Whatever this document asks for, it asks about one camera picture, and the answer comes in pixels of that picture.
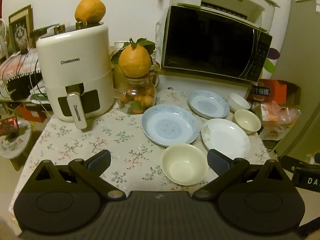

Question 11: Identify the round printed stool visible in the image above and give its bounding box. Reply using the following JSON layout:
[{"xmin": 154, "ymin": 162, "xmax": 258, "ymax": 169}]
[{"xmin": 0, "ymin": 120, "xmax": 33, "ymax": 159}]

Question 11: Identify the refrigerator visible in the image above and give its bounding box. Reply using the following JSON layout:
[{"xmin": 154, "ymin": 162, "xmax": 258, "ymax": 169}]
[{"xmin": 270, "ymin": 0, "xmax": 320, "ymax": 158}]

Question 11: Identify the blue patterned plate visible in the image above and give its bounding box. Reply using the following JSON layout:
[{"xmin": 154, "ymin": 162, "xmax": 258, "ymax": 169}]
[
  {"xmin": 141, "ymin": 104, "xmax": 201, "ymax": 147},
  {"xmin": 187, "ymin": 89, "xmax": 230, "ymax": 119}
]

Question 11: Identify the lace-trimmed cover cloth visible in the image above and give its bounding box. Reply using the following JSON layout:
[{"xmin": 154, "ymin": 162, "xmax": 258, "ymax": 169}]
[{"xmin": 0, "ymin": 47, "xmax": 43, "ymax": 81}]

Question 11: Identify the black microwave oven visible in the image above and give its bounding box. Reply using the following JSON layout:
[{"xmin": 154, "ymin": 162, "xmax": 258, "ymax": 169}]
[{"xmin": 161, "ymin": 4, "xmax": 273, "ymax": 82}]

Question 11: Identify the glass jar of kumquats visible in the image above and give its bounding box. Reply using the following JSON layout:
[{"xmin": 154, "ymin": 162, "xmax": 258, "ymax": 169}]
[{"xmin": 115, "ymin": 64, "xmax": 160, "ymax": 115}]

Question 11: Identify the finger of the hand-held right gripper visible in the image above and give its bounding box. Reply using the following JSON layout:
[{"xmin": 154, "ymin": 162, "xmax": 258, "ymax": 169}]
[{"xmin": 279, "ymin": 155, "xmax": 300, "ymax": 175}]

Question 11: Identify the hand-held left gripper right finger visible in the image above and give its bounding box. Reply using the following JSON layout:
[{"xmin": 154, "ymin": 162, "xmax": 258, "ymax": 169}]
[{"xmin": 192, "ymin": 149, "xmax": 288, "ymax": 202}]

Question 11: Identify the white bowl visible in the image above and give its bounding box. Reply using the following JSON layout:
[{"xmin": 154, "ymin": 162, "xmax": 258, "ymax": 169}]
[{"xmin": 227, "ymin": 92, "xmax": 251, "ymax": 113}]

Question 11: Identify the red storage box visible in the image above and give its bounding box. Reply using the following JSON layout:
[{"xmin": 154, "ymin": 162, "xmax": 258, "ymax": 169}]
[{"xmin": 19, "ymin": 102, "xmax": 52, "ymax": 123}]

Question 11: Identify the large orange citrus fruit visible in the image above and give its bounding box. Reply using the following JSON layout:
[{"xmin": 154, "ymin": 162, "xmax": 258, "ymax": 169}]
[{"xmin": 74, "ymin": 0, "xmax": 106, "ymax": 23}]

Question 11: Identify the dark cardboard box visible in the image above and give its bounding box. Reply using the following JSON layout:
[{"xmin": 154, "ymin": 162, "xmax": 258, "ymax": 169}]
[{"xmin": 260, "ymin": 126, "xmax": 285, "ymax": 153}]

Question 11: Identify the framed picture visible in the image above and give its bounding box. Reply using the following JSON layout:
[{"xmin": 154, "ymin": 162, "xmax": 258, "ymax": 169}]
[{"xmin": 8, "ymin": 4, "xmax": 34, "ymax": 53}]

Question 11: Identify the purple and green sticker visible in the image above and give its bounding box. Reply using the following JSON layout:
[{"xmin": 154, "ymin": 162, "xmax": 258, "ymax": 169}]
[{"xmin": 264, "ymin": 47, "xmax": 283, "ymax": 73}]

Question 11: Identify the white microwave stand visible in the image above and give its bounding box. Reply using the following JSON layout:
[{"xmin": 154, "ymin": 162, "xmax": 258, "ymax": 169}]
[{"xmin": 157, "ymin": 71, "xmax": 253, "ymax": 100}]

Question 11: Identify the white air fryer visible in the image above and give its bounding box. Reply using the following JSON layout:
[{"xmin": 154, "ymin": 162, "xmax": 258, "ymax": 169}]
[{"xmin": 36, "ymin": 22, "xmax": 115, "ymax": 130}]

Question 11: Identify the leafy orange citrus fruit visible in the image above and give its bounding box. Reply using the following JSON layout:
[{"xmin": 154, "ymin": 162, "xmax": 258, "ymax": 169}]
[{"xmin": 111, "ymin": 38, "xmax": 156, "ymax": 78}]

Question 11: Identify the floral tablecloth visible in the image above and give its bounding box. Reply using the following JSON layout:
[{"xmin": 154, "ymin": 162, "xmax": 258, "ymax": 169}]
[{"xmin": 9, "ymin": 88, "xmax": 272, "ymax": 220}]

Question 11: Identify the clear plastic bag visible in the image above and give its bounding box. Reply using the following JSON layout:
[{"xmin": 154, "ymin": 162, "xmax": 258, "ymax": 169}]
[{"xmin": 260, "ymin": 101, "xmax": 302, "ymax": 130}]

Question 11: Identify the red gift carton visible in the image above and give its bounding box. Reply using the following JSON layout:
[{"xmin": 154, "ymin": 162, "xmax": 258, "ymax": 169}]
[{"xmin": 250, "ymin": 79, "xmax": 288, "ymax": 104}]

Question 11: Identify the white plate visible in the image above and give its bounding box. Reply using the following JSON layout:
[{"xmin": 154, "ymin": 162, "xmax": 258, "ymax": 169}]
[{"xmin": 201, "ymin": 118, "xmax": 251, "ymax": 158}]

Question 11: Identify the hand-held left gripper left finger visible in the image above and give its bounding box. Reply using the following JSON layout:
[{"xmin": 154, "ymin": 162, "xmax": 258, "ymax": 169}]
[{"xmin": 32, "ymin": 149, "xmax": 127, "ymax": 202}]

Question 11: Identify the cream bowl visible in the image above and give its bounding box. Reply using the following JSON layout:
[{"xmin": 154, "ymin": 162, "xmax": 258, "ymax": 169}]
[
  {"xmin": 234, "ymin": 109, "xmax": 262, "ymax": 134},
  {"xmin": 160, "ymin": 144, "xmax": 209, "ymax": 186}
]

